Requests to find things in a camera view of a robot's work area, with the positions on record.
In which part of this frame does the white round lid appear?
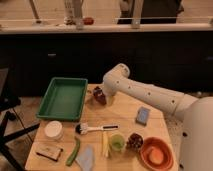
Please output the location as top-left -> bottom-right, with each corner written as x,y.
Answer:
44,121 -> 63,140

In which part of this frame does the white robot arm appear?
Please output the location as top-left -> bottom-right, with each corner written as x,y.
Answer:
103,63 -> 213,171

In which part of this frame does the wooden block eraser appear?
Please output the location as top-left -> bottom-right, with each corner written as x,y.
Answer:
35,144 -> 63,161

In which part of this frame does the white dish brush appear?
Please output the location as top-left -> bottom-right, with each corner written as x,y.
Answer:
75,123 -> 119,135

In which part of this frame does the green plastic tray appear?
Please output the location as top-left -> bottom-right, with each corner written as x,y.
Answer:
36,77 -> 88,122

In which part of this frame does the green cucumber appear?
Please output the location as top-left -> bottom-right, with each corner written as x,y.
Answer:
65,137 -> 80,166

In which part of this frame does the red object on counter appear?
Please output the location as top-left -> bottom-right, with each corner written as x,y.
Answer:
83,17 -> 94,25

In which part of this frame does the dark red bowl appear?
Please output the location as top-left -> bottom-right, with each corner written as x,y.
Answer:
93,86 -> 106,105

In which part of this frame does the dark brown pine cone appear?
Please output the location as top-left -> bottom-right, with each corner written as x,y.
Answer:
127,133 -> 143,150

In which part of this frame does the person in dark clothes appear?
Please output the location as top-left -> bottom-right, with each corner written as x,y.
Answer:
117,0 -> 184,24

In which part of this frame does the black chair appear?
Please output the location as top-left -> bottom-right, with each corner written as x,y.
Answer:
0,68 -> 39,171

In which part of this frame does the green cup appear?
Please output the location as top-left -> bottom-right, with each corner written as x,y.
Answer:
109,134 -> 125,152

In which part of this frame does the light blue cloth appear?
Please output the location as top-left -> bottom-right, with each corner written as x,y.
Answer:
75,145 -> 94,171

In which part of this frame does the blue sponge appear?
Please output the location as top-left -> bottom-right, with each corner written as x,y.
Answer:
136,107 -> 150,126

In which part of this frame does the orange bowl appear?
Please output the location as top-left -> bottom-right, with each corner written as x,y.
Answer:
140,137 -> 173,171

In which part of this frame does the pale yellow stick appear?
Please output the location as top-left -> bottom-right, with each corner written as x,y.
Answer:
102,131 -> 109,158

